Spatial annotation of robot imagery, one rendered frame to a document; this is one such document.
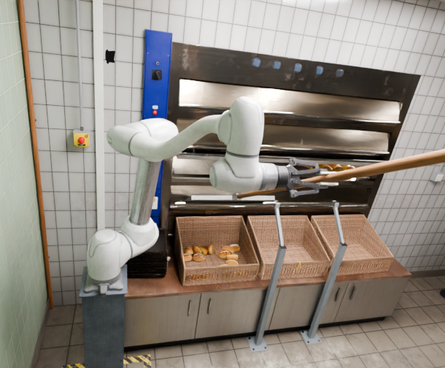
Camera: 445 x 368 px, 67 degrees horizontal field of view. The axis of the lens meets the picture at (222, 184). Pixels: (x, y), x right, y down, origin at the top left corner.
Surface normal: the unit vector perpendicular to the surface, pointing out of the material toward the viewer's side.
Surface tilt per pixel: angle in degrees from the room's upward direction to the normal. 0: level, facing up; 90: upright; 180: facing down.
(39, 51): 90
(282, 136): 70
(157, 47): 90
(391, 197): 90
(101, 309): 90
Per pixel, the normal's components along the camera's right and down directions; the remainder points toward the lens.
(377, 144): 0.28, 0.11
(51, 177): 0.25, 0.44
